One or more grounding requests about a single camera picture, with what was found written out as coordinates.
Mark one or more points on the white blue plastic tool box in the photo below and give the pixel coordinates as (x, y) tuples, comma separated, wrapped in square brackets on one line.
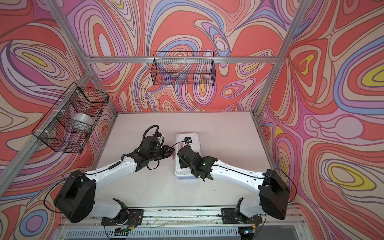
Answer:
[(182, 171)]

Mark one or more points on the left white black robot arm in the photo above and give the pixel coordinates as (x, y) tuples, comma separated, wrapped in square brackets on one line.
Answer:
[(77, 200)]

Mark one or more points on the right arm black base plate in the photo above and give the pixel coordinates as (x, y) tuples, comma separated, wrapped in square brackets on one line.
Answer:
[(231, 216)]

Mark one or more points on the aluminium mounting rail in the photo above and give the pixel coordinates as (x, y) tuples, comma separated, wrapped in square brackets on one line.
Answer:
[(200, 216)]

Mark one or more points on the black wire basket left wall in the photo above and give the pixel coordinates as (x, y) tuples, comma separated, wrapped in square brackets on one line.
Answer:
[(64, 135)]

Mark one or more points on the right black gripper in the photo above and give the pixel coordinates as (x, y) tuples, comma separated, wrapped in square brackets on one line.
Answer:
[(182, 163)]

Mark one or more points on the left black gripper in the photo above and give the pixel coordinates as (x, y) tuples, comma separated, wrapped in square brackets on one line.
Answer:
[(166, 149)]

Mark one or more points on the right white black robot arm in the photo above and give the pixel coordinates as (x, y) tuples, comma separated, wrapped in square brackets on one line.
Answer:
[(271, 195)]

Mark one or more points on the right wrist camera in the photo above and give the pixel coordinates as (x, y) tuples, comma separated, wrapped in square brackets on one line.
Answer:
[(188, 140)]

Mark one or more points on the grey duct tape roll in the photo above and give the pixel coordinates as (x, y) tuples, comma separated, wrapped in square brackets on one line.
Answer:
[(83, 118)]

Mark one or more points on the black wire basket wall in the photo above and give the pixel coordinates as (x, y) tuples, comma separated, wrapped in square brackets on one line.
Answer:
[(183, 68), (64, 135)]

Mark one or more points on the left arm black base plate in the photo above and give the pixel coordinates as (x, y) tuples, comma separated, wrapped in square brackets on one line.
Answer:
[(130, 218)]

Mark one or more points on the black wire basket back wall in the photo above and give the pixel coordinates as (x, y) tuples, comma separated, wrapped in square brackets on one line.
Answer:
[(183, 68)]

